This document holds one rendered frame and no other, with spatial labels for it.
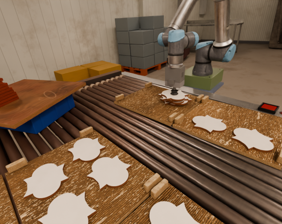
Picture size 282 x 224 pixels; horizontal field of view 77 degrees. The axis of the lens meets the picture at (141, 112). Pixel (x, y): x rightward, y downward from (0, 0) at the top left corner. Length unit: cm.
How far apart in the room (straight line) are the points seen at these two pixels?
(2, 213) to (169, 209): 44
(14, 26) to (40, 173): 364
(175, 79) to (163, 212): 63
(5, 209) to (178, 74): 82
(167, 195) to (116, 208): 14
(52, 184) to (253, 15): 968
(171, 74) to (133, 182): 57
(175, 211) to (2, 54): 390
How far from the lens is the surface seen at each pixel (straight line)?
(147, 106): 99
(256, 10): 983
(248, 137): 80
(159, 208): 52
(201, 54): 139
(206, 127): 80
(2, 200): 70
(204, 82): 140
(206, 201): 58
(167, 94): 100
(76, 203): 56
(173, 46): 89
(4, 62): 411
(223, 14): 125
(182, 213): 51
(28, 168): 76
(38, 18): 432
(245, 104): 115
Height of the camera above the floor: 138
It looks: 28 degrees down
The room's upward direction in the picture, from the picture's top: 4 degrees counter-clockwise
